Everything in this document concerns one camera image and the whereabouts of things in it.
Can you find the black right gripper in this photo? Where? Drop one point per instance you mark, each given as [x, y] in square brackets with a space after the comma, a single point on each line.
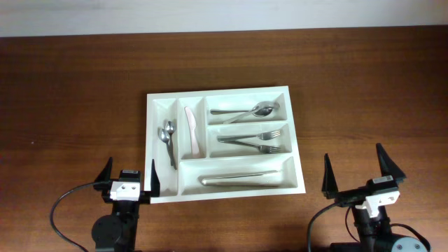
[344, 196]

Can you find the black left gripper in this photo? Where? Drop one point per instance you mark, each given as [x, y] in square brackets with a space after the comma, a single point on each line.
[145, 195]

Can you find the small metal spoon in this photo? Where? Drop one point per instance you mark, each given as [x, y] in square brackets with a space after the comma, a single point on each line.
[165, 138]
[171, 128]

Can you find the metal chopstick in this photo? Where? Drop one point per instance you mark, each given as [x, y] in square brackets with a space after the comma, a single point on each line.
[238, 175]
[225, 182]

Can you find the pink plastic knife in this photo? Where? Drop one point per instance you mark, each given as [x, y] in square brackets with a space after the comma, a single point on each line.
[192, 124]

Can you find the white cutlery tray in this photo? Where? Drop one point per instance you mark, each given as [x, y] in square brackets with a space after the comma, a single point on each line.
[218, 144]

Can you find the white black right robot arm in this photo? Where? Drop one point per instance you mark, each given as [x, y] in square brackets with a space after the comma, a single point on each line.
[381, 234]

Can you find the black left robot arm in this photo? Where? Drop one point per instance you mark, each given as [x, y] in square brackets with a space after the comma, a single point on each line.
[117, 231]

